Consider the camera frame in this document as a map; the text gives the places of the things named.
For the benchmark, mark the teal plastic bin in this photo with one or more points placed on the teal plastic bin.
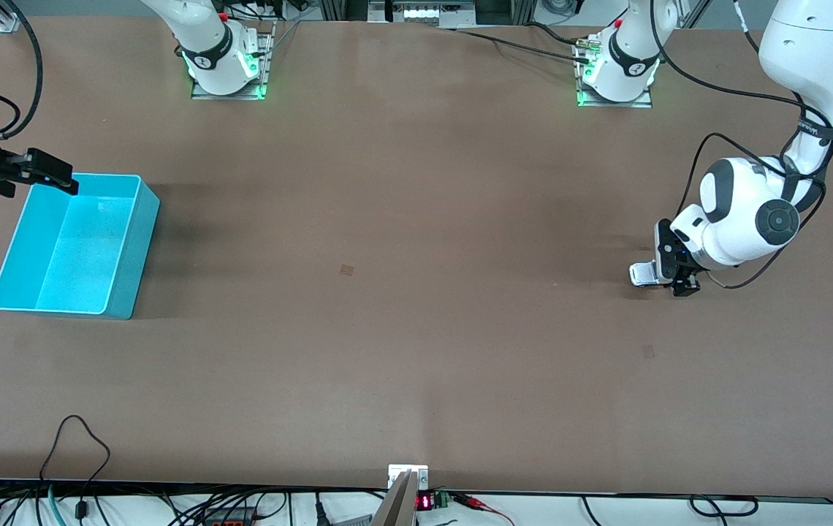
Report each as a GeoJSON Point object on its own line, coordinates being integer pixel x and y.
{"type": "Point", "coordinates": [80, 256]}

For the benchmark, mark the white metal mounting bracket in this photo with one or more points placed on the white metal mounting bracket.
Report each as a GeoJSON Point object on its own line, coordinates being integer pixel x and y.
{"type": "Point", "coordinates": [396, 471]}

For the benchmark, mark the white jeep toy black roof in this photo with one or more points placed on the white jeep toy black roof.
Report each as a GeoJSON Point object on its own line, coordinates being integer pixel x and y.
{"type": "Point", "coordinates": [641, 274]}

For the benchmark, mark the grey lit control box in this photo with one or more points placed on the grey lit control box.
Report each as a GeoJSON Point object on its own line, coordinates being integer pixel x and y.
{"type": "Point", "coordinates": [424, 13]}

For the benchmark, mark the red digit display module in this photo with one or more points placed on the red digit display module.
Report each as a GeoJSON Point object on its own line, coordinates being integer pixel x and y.
{"type": "Point", "coordinates": [425, 502]}

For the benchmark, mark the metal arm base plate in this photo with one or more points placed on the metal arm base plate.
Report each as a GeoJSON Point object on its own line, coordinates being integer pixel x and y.
{"type": "Point", "coordinates": [643, 104]}
{"type": "Point", "coordinates": [268, 66]}

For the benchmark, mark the grey table corner bracket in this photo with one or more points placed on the grey table corner bracket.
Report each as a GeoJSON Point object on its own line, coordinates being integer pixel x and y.
{"type": "Point", "coordinates": [7, 23]}

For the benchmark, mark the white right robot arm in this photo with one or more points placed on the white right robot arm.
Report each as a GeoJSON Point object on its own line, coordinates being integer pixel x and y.
{"type": "Point", "coordinates": [204, 36]}

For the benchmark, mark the grey aluminium post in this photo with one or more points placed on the grey aluminium post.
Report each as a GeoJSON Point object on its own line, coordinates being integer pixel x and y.
{"type": "Point", "coordinates": [396, 511]}

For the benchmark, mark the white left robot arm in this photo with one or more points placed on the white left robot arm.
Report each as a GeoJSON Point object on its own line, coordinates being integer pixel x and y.
{"type": "Point", "coordinates": [738, 219]}

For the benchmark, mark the black power strip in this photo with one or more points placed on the black power strip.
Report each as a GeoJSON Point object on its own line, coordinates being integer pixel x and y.
{"type": "Point", "coordinates": [230, 521]}

